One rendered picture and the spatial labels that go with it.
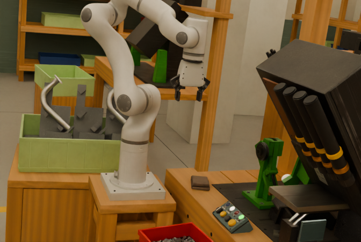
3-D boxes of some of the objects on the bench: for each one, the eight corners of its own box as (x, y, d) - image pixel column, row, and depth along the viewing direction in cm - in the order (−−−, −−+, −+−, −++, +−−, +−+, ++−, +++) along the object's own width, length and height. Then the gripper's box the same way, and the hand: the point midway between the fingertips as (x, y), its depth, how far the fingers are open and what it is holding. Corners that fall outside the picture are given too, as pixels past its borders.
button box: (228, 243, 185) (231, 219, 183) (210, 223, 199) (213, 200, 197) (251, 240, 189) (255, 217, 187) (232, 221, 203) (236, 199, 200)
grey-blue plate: (296, 262, 171) (304, 222, 168) (293, 258, 173) (300, 220, 169) (320, 258, 175) (327, 220, 171) (316, 256, 176) (324, 218, 173)
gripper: (175, 58, 196) (171, 102, 200) (217, 60, 203) (211, 103, 207) (168, 55, 202) (164, 97, 207) (209, 57, 209) (203, 99, 213)
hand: (188, 98), depth 206 cm, fingers open, 8 cm apart
